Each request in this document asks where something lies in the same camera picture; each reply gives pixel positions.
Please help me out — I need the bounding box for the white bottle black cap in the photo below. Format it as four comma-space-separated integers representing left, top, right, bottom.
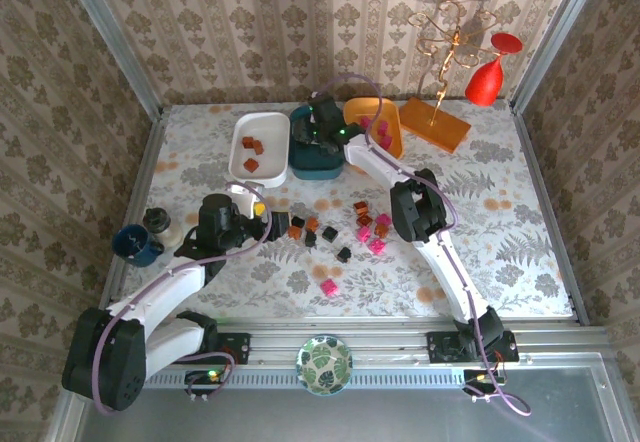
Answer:
142, 206, 185, 249

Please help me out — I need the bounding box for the aluminium frame post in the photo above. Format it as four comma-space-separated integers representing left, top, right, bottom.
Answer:
509, 0, 609, 113
55, 0, 165, 118

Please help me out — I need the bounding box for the aluminium side rail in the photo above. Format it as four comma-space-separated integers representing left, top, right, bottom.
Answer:
97, 109, 169, 313
509, 101, 591, 326

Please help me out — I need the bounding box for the teal plastic container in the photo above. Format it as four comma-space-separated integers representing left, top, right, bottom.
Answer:
288, 105, 347, 182

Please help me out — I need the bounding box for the dark blue mug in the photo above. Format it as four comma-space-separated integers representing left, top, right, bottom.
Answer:
110, 223, 165, 269

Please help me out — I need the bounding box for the slotted grey cable duct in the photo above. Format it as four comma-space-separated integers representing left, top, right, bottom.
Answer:
143, 367, 466, 391

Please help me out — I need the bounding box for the leaf pattern bowl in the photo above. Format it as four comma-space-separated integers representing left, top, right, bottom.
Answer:
295, 334, 354, 397

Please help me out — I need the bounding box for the small controller board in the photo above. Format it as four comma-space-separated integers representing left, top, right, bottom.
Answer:
184, 369, 226, 396
462, 369, 504, 396

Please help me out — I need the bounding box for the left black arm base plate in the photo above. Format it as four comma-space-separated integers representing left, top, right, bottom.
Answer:
199, 331, 252, 366

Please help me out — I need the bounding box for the floral table mat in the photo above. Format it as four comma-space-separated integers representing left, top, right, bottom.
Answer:
122, 103, 576, 319

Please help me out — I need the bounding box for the white plastic container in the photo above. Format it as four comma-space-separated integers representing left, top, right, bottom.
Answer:
228, 111, 292, 190

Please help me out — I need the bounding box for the right small controller board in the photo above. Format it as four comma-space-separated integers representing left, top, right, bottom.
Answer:
462, 369, 504, 396

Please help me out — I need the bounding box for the orange plastic container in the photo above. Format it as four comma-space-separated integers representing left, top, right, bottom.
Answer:
342, 96, 405, 176

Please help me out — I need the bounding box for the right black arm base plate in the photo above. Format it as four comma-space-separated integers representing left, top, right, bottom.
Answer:
426, 330, 521, 365

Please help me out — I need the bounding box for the aluminium cross rail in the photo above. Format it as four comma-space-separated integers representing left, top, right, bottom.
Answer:
74, 319, 614, 366

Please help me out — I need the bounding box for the red wine glass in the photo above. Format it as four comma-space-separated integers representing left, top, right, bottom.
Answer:
463, 31, 525, 108

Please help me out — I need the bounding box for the gold wire glass rack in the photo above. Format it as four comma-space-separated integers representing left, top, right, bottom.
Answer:
407, 0, 501, 128

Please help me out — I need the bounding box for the left small controller board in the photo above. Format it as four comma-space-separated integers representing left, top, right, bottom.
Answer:
184, 369, 226, 396

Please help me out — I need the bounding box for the orange wooden stand base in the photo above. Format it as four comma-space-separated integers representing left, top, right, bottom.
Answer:
397, 95, 472, 156

